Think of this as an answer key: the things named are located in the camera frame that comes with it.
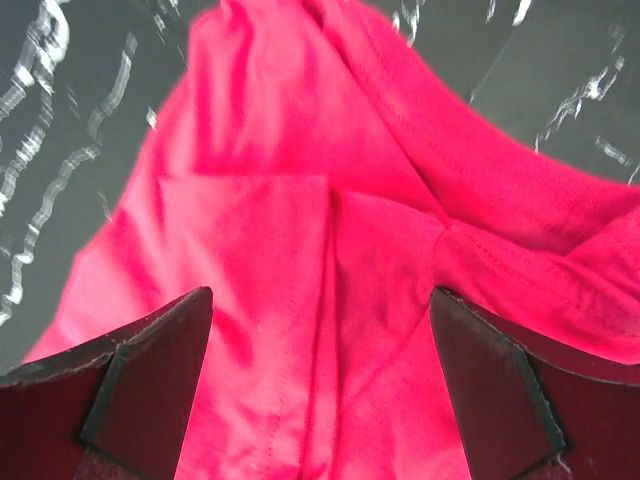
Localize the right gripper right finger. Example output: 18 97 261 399
430 287 639 479

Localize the pink t shirt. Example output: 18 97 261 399
30 1 639 479

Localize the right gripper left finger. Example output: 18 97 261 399
1 287 212 479

